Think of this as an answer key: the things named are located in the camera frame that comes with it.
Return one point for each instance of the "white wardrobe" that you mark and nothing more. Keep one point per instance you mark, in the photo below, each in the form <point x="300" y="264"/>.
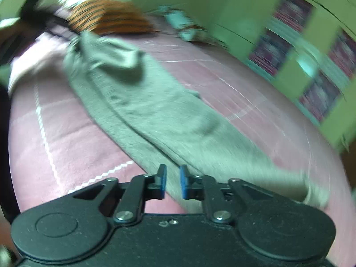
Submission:
<point x="240" y="24"/>

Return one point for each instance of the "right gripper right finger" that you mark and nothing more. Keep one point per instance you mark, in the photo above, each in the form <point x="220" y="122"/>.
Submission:
<point x="206" y="190"/>

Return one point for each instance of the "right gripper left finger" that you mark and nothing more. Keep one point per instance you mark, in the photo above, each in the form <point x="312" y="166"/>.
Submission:
<point x="135" y="194"/>

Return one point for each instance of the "grey pants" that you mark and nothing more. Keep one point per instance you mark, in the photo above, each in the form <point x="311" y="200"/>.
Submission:
<point x="155" y="120"/>

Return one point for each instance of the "lower right poster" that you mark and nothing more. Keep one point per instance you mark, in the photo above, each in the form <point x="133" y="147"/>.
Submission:
<point x="342" y="53"/>

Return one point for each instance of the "orange striped pillow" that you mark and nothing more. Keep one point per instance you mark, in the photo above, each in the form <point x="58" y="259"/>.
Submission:
<point x="109" y="17"/>

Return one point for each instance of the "pink quilted bedspread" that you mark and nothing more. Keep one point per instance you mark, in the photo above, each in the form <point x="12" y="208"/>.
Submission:
<point x="56" y="149"/>

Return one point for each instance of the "upper left poster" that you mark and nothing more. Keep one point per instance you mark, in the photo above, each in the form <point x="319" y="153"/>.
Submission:
<point x="270" y="52"/>

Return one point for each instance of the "poster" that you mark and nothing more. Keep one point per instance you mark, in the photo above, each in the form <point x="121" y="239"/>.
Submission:
<point x="270" y="52"/>
<point x="319" y="97"/>
<point x="342" y="53"/>
<point x="294" y="13"/>

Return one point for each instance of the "lower left poster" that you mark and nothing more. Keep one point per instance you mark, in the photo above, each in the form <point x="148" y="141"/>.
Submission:
<point x="319" y="97"/>

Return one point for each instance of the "upper right poster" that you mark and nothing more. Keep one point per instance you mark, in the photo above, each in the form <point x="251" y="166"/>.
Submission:
<point x="294" y="13"/>

